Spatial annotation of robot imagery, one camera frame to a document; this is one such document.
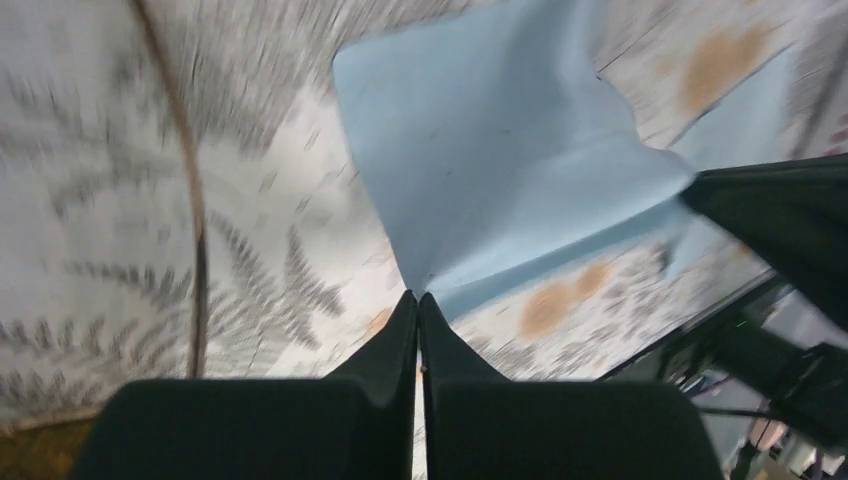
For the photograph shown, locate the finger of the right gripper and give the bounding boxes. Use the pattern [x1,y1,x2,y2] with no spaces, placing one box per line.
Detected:
[680,154,847,325]

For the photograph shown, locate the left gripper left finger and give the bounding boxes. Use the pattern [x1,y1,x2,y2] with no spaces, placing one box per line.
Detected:
[70,292,418,479]

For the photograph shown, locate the brown sunglasses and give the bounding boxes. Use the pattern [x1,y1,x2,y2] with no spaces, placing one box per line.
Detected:
[0,0,210,480]

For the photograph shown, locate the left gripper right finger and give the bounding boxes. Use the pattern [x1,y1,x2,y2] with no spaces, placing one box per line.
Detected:
[418,295,722,480]

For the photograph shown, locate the small light blue cloth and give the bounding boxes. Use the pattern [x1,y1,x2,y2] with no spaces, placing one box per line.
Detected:
[332,1,793,320]

